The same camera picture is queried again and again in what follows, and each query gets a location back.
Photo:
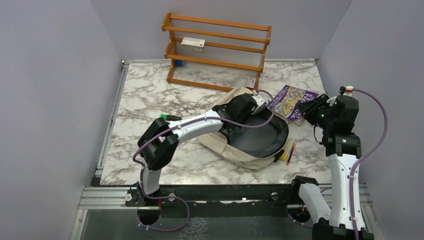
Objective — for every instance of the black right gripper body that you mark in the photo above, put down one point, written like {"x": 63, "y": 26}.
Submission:
{"x": 319, "y": 112}

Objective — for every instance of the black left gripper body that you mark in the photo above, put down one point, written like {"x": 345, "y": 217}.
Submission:
{"x": 242, "y": 118}

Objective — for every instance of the cream canvas student bag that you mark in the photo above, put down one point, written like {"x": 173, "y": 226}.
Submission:
{"x": 250, "y": 148}

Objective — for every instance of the purple treehouse book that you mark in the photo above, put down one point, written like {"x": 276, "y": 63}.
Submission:
{"x": 284, "y": 103}

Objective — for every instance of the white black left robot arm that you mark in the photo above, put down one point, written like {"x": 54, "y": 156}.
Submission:
{"x": 156, "y": 147}

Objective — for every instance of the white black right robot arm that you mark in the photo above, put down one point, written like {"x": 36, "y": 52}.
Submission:
{"x": 342, "y": 220}

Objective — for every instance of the small red white card box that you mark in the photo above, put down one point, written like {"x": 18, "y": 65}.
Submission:
{"x": 251, "y": 83}

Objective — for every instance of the orange wooden shelf rack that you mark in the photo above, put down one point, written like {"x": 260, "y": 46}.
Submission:
{"x": 228, "y": 45}

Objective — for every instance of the green black highlighter marker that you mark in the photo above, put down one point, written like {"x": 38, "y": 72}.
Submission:
{"x": 168, "y": 117}

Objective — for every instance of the small blue item on shelf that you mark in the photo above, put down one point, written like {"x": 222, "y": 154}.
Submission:
{"x": 179, "y": 63}

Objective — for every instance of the white red box on shelf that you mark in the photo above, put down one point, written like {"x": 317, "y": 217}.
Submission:
{"x": 193, "y": 44}

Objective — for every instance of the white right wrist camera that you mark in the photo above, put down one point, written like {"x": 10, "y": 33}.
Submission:
{"x": 346, "y": 90}

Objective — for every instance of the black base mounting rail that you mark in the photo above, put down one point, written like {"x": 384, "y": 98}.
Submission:
{"x": 215, "y": 201}

